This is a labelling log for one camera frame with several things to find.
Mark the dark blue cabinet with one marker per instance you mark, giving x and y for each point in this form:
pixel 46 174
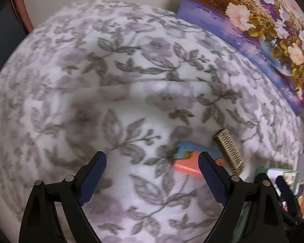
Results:
pixel 5 35

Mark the reddish wooden trim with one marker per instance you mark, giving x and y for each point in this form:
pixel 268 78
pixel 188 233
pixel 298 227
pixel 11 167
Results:
pixel 22 12

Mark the white box with teal rim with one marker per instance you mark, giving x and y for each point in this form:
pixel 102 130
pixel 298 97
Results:
pixel 291 176

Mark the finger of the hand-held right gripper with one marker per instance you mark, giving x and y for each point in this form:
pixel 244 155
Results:
pixel 290 200

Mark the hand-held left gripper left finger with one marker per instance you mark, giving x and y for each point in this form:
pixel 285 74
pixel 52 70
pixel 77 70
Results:
pixel 91 179

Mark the coral rectangular block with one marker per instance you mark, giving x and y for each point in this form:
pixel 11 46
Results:
pixel 187 165

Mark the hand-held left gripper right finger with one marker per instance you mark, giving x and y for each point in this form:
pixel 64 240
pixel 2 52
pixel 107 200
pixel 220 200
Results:
pixel 212 179

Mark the grey floral blanket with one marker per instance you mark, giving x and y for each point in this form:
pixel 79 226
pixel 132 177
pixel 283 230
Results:
pixel 116 81

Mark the floral painting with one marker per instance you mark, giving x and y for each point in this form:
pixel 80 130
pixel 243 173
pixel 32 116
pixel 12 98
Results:
pixel 243 17

